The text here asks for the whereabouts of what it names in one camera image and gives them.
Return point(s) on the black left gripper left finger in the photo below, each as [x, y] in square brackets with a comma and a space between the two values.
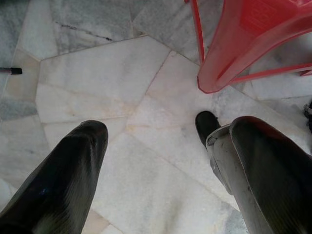
[56, 182]

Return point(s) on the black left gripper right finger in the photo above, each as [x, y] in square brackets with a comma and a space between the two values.
[275, 178]

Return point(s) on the black robot left foot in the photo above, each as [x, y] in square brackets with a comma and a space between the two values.
[206, 124]

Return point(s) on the silver clothes rack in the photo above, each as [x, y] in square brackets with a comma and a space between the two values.
[14, 71]

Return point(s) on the red plastic stool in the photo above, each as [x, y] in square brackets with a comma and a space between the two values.
[256, 36]

